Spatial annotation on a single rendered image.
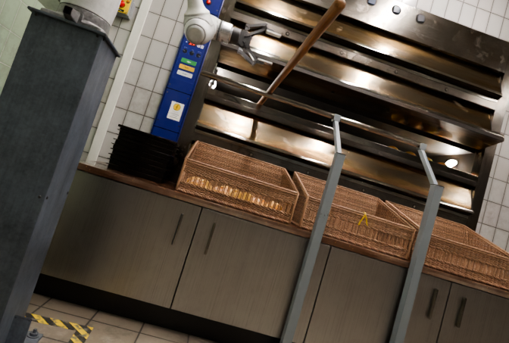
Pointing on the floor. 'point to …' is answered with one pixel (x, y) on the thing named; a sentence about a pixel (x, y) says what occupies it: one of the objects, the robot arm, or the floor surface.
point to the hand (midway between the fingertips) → (273, 49)
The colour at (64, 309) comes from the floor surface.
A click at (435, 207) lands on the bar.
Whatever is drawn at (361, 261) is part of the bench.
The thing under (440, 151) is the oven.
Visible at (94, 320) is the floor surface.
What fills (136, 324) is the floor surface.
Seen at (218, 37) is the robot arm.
